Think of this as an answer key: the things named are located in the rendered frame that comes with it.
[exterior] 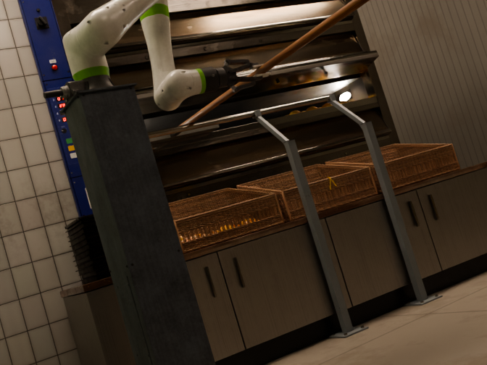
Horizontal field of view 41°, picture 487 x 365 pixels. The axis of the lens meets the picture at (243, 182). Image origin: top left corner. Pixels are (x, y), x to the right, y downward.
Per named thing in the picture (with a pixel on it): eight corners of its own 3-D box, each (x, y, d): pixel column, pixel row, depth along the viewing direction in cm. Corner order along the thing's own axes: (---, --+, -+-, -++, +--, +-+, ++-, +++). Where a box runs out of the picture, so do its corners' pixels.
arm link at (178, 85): (175, 95, 230) (165, 66, 231) (164, 107, 241) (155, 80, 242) (209, 90, 236) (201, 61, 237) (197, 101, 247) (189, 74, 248)
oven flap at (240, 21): (81, 57, 339) (68, 28, 346) (352, 19, 422) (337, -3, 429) (82, 51, 335) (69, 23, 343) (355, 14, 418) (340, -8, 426)
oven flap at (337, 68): (103, 105, 324) (97, 123, 341) (379, 56, 407) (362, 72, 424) (102, 101, 325) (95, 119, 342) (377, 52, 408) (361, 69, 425)
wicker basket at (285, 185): (248, 233, 359) (233, 185, 361) (331, 208, 385) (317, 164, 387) (290, 221, 316) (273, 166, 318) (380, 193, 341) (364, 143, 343)
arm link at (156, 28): (146, 14, 247) (173, 14, 251) (137, 27, 257) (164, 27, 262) (161, 106, 241) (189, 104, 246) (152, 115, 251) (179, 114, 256)
